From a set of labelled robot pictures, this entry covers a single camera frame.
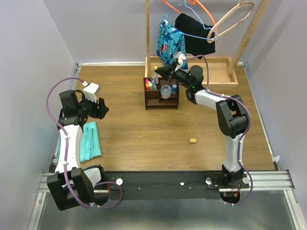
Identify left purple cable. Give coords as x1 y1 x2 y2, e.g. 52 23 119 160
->
46 77 124 209

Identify folded teal cloth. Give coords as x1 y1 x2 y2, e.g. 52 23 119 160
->
64 122 102 162

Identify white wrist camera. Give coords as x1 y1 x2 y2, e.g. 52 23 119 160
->
175 51 187 71
82 81 101 103

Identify wooden hanger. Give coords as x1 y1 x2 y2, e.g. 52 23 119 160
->
206 0 255 44

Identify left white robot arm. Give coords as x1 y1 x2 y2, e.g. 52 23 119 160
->
47 90 109 211

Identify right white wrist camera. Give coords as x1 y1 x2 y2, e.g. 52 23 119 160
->
175 51 187 71

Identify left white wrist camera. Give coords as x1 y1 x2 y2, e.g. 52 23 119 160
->
82 81 101 103

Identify light blue wire hanger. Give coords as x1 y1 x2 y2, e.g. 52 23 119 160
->
163 0 219 43

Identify orange plastic hanger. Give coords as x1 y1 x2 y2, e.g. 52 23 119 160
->
163 0 216 31

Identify small brown eraser block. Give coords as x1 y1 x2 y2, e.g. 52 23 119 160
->
189 138 197 143

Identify blue cylindrical pin container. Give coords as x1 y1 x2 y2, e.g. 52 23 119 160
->
171 84 177 95

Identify yellow capped marker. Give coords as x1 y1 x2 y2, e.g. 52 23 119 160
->
154 66 159 85

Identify wooden clothes rack tray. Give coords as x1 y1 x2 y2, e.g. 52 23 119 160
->
144 0 271 89

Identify blue patterned shorts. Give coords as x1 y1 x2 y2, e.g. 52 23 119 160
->
156 19 187 66

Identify clear round pin container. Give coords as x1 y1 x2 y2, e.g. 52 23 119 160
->
160 84 172 100

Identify aluminium rail frame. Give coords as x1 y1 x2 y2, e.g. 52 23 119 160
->
39 61 305 230

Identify brown wooden desk organizer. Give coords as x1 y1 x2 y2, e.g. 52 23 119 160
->
143 78 180 110

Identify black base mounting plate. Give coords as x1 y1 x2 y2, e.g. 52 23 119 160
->
102 171 249 200

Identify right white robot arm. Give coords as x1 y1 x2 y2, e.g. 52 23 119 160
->
154 63 250 188

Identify purple capped marker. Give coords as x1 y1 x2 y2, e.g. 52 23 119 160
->
152 78 157 90

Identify black garment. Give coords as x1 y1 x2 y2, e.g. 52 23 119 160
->
175 13 215 56

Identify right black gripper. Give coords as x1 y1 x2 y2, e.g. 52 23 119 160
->
155 61 192 88

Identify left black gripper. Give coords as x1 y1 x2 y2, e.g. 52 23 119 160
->
77 92 109 119

